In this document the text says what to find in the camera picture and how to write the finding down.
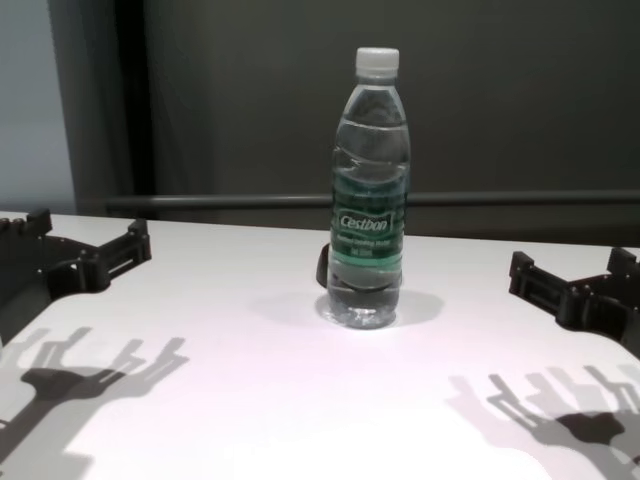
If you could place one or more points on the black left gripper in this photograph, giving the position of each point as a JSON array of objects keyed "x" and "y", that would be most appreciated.
[{"x": 45, "y": 265}]

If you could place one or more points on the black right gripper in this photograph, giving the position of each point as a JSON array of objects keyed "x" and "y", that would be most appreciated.
[{"x": 610, "y": 305}]

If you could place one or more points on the small black object behind bottle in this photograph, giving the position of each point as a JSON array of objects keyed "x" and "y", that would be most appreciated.
[{"x": 322, "y": 267}]

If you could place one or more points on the clear water bottle green label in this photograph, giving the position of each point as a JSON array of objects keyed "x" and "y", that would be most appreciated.
[{"x": 367, "y": 165}]

